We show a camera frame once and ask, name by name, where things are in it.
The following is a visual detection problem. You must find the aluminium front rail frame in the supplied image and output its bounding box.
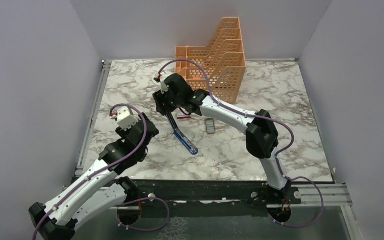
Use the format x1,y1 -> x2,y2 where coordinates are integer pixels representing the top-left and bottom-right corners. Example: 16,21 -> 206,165
49,183 -> 362,240

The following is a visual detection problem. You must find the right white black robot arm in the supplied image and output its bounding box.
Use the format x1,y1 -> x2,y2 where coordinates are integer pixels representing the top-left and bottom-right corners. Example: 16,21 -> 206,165
153,73 -> 289,204

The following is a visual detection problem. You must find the left aluminium side rail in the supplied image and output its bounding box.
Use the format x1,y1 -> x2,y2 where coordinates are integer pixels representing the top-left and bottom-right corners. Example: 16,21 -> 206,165
74,60 -> 113,177

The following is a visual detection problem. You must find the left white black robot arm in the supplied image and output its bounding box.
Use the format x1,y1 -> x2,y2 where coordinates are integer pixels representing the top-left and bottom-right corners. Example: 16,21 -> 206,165
28,110 -> 159,240

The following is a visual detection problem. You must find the staple tray with staples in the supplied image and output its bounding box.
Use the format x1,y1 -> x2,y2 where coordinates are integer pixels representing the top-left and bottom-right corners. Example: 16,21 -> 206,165
205,118 -> 216,135

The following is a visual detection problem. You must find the orange plastic file organizer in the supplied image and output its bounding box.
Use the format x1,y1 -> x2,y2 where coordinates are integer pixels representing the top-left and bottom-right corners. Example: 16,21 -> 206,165
175,17 -> 247,104

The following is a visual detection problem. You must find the red white staple box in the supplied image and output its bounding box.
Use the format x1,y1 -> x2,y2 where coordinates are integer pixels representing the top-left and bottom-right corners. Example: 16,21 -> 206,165
176,110 -> 192,120

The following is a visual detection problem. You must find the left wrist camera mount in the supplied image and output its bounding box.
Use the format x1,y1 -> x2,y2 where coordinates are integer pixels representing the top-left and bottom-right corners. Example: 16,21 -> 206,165
111,106 -> 139,131

